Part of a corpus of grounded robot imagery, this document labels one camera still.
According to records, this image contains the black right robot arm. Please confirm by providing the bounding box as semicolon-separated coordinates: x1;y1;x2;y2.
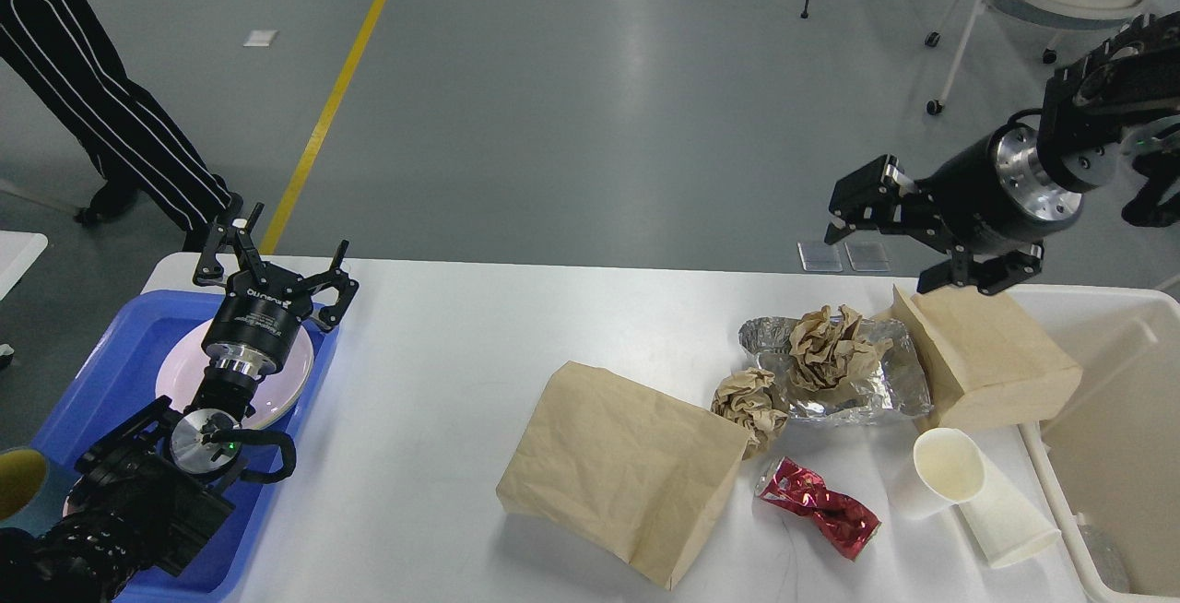
822;12;1179;296

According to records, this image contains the pink plate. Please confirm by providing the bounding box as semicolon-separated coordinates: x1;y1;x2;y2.
155;320;315;428

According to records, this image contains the right floor plate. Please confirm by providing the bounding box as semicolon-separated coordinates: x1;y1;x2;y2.
844;242;892;274

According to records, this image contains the white side table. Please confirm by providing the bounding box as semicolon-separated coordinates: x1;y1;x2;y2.
0;231;48;300

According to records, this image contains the red foil wrapper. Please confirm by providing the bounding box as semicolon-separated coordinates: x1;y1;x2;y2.
754;457;881;562

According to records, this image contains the large brown paper bag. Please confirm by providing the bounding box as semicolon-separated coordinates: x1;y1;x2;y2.
496;361;749;590

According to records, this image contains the person in black tracksuit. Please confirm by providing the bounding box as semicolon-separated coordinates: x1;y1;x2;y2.
1;0;232;253

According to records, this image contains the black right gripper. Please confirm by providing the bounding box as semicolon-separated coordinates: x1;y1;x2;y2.
822;123;1083;296

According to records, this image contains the yellow plate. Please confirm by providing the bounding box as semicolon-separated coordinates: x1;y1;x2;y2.
242;376;308;430

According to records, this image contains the white paper cup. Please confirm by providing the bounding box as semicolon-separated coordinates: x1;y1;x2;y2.
889;428;1061;569

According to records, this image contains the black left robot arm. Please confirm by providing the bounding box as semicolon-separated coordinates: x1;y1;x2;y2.
4;198;359;602

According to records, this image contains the white plastic bin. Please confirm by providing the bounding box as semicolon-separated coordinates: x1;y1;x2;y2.
1011;286;1179;602

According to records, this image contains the brown paper ball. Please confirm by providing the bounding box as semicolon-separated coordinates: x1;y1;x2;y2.
712;368;789;460
788;304;893;392

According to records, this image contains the left floor plate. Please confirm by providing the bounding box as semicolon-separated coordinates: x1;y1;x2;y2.
797;241;844;274

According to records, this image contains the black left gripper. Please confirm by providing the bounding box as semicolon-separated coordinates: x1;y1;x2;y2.
191;203;360;375

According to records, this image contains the small brown paper bag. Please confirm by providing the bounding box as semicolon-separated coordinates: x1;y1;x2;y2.
885;286;1083;433

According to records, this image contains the floor plate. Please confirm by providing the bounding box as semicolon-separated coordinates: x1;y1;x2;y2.
797;241;844;274
844;242;892;274

